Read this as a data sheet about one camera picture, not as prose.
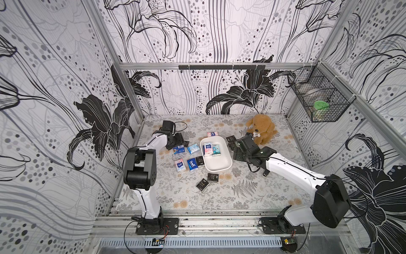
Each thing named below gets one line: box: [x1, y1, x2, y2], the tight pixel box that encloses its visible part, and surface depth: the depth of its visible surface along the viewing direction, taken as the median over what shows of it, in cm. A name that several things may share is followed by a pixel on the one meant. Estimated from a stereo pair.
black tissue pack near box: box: [195, 155, 205, 166], surface depth 95 cm
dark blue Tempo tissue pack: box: [186, 157, 199, 171], surface depth 92 cm
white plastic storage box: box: [199, 135, 234, 173], surface depth 97 cm
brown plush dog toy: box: [246, 113, 279, 146], surface depth 94 cm
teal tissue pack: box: [211, 143, 221, 157], surface depth 98 cm
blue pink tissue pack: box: [204, 141, 214, 157], surface depth 96 cm
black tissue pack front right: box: [207, 173, 219, 183], surface depth 88 cm
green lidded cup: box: [313, 100, 330, 111], surface depth 80 cm
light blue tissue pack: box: [187, 143, 201, 156], surface depth 100 cm
